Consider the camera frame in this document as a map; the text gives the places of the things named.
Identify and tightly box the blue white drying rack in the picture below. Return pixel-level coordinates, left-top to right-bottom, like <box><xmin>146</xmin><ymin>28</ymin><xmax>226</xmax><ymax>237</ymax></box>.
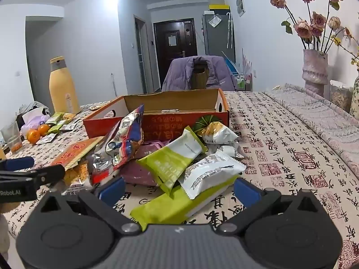
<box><xmin>221</xmin><ymin>51</ymin><xmax>237</xmax><ymax>75</ymax></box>

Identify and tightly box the pink snack packet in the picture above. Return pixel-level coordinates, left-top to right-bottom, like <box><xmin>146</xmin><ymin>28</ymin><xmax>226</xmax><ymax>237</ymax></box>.
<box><xmin>120</xmin><ymin>140</ymin><xmax>171</xmax><ymax>187</ymax></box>

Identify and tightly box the silver blue red snack bag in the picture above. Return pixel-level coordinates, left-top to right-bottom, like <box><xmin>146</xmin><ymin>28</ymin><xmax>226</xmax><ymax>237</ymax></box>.
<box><xmin>87</xmin><ymin>104</ymin><xmax>145</xmax><ymax>185</ymax></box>

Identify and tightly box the yellow blossom branch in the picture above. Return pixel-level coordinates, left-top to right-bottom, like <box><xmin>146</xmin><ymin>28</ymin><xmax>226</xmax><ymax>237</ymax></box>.
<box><xmin>331</xmin><ymin>28</ymin><xmax>359</xmax><ymax>70</ymax></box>

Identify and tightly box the small white packet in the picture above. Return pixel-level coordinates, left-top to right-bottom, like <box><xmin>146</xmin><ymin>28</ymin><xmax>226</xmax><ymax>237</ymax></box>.
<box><xmin>36</xmin><ymin>134</ymin><xmax>57</xmax><ymax>145</ymax></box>

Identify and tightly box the dried rose bouquet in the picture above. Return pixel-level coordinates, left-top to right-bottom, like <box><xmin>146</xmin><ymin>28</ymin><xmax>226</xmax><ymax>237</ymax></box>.
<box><xmin>266</xmin><ymin>0</ymin><xmax>352</xmax><ymax>54</ymax></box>

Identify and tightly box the plain green snack packet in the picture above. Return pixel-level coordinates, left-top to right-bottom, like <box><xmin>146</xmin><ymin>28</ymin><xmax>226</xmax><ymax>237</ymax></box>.
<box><xmin>130</xmin><ymin>175</ymin><xmax>242</xmax><ymax>232</ymax></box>

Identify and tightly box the clear glass cup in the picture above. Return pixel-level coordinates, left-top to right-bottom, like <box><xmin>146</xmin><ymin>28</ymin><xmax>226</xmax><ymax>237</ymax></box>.
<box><xmin>0</xmin><ymin>122</ymin><xmax>23</xmax><ymax>154</ymax></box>

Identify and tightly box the pink textured vase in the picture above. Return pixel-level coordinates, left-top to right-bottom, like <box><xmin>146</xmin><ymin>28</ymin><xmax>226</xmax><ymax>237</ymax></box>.
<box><xmin>302</xmin><ymin>49</ymin><xmax>329</xmax><ymax>97</ymax></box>

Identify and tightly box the metal storage cart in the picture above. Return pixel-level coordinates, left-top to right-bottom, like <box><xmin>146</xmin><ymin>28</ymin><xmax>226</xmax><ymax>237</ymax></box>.
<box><xmin>234</xmin><ymin>71</ymin><xmax>253</xmax><ymax>91</ymax></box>

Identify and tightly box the folded white umbrella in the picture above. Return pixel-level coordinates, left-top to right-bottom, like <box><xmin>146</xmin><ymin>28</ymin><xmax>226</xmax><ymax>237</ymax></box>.
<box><xmin>226</xmin><ymin>13</ymin><xmax>234</xmax><ymax>48</ymax></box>

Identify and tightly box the glass storage jar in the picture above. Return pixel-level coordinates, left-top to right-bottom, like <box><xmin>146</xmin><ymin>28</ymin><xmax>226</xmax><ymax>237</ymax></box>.
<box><xmin>329</xmin><ymin>80</ymin><xmax>354</xmax><ymax>113</ymax></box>

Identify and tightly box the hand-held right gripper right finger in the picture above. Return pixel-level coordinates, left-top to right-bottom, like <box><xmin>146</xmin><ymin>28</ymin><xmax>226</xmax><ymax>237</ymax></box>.
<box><xmin>215</xmin><ymin>177</ymin><xmax>321</xmax><ymax>235</ymax></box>

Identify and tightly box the orange red snack packet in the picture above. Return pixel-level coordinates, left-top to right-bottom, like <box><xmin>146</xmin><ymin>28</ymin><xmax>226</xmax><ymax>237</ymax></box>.
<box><xmin>51</xmin><ymin>136</ymin><xmax>105</xmax><ymax>172</ymax></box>

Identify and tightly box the green and white snack packet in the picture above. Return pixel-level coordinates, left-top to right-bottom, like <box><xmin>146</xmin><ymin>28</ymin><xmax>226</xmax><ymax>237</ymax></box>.
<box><xmin>137</xmin><ymin>126</ymin><xmax>208</xmax><ymax>199</ymax></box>

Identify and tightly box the yellow orange snack packet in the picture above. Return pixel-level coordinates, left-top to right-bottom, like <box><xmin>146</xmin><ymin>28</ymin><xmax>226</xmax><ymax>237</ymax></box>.
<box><xmin>63</xmin><ymin>159</ymin><xmax>94</xmax><ymax>189</ymax></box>

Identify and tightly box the clear plastic bag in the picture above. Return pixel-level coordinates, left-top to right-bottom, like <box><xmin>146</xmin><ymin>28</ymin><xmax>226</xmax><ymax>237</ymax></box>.
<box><xmin>208</xmin><ymin>14</ymin><xmax>222</xmax><ymax>28</ymax></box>

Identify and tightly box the white purple plastic bag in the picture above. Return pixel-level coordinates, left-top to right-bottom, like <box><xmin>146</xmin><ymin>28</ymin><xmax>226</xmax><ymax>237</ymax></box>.
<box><xmin>21</xmin><ymin>107</ymin><xmax>51</xmax><ymax>132</ymax></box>

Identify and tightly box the glass inner door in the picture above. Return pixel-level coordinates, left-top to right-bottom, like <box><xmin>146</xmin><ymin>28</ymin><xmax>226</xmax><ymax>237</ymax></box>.
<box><xmin>134</xmin><ymin>15</ymin><xmax>149</xmax><ymax>93</ymax></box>

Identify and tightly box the pink quilted blanket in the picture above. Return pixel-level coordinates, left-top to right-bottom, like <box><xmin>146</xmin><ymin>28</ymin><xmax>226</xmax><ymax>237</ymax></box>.
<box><xmin>264</xmin><ymin>83</ymin><xmax>359</xmax><ymax>178</ymax></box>

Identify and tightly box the orange cardboard box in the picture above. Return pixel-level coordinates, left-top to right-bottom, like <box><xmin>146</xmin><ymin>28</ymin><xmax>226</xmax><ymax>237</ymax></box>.
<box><xmin>83</xmin><ymin>88</ymin><xmax>230</xmax><ymax>146</ymax></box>

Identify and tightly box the yellow black box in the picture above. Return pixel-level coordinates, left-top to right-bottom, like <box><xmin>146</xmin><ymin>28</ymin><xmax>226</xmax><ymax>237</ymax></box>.
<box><xmin>209</xmin><ymin>4</ymin><xmax>230</xmax><ymax>14</ymax></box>

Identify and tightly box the wooden chair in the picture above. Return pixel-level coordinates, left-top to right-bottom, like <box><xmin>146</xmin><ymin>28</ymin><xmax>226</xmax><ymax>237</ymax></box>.
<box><xmin>191</xmin><ymin>57</ymin><xmax>209</xmax><ymax>89</ymax></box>

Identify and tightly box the grey refrigerator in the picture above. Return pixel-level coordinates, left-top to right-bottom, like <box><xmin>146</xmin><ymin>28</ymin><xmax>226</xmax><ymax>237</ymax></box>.
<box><xmin>202</xmin><ymin>13</ymin><xmax>236</xmax><ymax>59</ymax></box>

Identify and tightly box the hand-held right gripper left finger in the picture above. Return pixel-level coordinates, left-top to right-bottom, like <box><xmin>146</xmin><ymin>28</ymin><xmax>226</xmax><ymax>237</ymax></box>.
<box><xmin>40</xmin><ymin>176</ymin><xmax>142</xmax><ymax>235</ymax></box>

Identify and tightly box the white and yellow snack packet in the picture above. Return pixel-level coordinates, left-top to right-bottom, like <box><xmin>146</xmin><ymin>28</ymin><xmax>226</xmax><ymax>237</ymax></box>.
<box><xmin>200</xmin><ymin>122</ymin><xmax>239</xmax><ymax>145</ymax></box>

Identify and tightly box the dark brown entrance door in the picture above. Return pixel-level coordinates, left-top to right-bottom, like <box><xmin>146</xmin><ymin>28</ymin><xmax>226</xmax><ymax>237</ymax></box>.
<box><xmin>153</xmin><ymin>19</ymin><xmax>197</xmax><ymax>90</ymax></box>

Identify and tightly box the green patterned vase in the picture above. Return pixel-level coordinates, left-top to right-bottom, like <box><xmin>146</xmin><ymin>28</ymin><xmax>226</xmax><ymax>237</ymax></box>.
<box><xmin>350</xmin><ymin>76</ymin><xmax>359</xmax><ymax>116</ymax></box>

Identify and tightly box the purple puffer jacket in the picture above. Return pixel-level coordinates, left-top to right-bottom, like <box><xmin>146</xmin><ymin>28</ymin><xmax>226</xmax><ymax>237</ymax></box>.
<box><xmin>162</xmin><ymin>55</ymin><xmax>237</xmax><ymax>91</ymax></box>

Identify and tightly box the yellow bottle with grey cap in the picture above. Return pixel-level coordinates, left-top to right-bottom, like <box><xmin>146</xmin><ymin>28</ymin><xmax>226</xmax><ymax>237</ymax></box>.
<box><xmin>49</xmin><ymin>56</ymin><xmax>82</xmax><ymax>114</ymax></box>

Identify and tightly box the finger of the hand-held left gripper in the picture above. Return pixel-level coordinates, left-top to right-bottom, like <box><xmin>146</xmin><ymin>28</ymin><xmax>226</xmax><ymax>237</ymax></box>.
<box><xmin>30</xmin><ymin>164</ymin><xmax>67</xmax><ymax>187</ymax></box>
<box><xmin>0</xmin><ymin>157</ymin><xmax>35</xmax><ymax>171</ymax></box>

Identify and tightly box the small green packet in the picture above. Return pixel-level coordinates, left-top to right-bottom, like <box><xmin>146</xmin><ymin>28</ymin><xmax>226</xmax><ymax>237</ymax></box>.
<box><xmin>47</xmin><ymin>120</ymin><xmax>70</xmax><ymax>134</ymax></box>
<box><xmin>46</xmin><ymin>112</ymin><xmax>65</xmax><ymax>125</ymax></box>

